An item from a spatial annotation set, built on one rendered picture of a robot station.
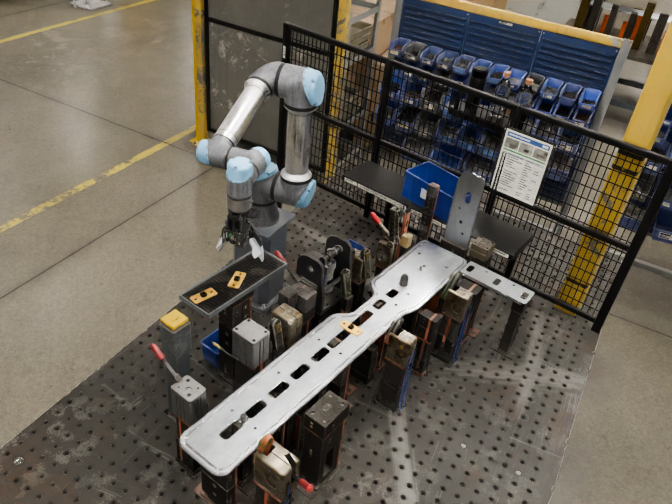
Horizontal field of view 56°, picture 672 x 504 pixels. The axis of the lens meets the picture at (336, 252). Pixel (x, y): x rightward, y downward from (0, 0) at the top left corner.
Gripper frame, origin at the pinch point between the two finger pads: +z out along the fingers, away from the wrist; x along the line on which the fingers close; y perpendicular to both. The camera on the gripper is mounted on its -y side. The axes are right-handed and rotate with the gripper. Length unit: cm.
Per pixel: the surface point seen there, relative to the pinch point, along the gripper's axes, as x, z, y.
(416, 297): 58, 26, -32
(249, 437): 21, 26, 47
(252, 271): 2.1, 10.3, -5.5
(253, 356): 12.6, 20.9, 21.8
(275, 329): 16.1, 18.1, 10.8
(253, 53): -95, 38, -274
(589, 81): 131, 5, -246
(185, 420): 0, 30, 44
